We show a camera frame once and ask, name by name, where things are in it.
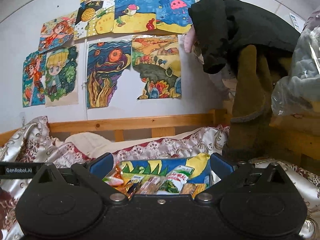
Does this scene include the swirly night sky drawing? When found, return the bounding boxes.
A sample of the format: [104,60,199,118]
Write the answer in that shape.
[86,40,133,109]

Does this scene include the clear plastic bag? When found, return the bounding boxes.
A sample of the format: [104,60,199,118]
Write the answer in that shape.
[271,26,320,117]

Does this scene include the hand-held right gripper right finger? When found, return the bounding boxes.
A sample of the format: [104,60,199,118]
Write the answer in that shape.
[195,152,292,203]

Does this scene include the white wall sticker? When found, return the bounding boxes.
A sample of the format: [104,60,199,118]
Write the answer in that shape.
[290,12,301,29]

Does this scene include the olive brown garment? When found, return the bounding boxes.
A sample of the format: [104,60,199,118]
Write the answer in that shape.
[222,44,296,162]

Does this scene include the orange red bread bag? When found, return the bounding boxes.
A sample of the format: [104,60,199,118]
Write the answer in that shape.
[102,164,126,193]

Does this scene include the wooden bed frame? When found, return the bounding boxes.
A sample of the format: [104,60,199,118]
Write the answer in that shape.
[0,109,320,170]

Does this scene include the orange-haired girl face drawing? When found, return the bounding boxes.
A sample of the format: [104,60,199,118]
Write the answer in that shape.
[39,11,78,53]

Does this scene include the blond child drawing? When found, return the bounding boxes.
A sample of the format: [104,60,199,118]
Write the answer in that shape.
[45,45,79,108]

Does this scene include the gold brown snack packet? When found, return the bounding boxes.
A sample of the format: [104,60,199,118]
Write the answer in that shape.
[124,175,144,197]

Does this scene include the dinosaur drawing paper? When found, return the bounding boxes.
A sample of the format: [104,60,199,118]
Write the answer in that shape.
[114,154,212,181]

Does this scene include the clear biscuit pack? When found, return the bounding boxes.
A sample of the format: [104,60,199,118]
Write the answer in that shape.
[136,176,168,195]

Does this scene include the white wall pipe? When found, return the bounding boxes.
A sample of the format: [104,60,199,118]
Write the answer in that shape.
[82,0,98,119]

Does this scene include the white pillow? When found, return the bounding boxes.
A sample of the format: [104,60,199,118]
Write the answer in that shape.
[65,132,121,151]

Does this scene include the farm landscape drawing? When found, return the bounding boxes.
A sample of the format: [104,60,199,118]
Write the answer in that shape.
[131,35,183,100]

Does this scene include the pink cloth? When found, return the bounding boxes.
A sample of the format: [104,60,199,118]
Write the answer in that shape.
[184,26,198,54]

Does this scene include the green white snack packet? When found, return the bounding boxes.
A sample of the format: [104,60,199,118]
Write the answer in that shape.
[159,165,196,194]

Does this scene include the black jacket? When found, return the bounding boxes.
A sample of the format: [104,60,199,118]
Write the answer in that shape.
[188,0,302,74]

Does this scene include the fish beach drawing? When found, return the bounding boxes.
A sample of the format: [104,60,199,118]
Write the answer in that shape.
[112,0,158,34]

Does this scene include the running orange-haired girl drawing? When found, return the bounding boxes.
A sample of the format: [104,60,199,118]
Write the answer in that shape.
[22,51,47,108]

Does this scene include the black yellow pineapple drawing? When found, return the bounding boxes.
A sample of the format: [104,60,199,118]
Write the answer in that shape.
[74,0,116,41]

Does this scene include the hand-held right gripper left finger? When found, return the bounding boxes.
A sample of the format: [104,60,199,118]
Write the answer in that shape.
[31,153,128,204]

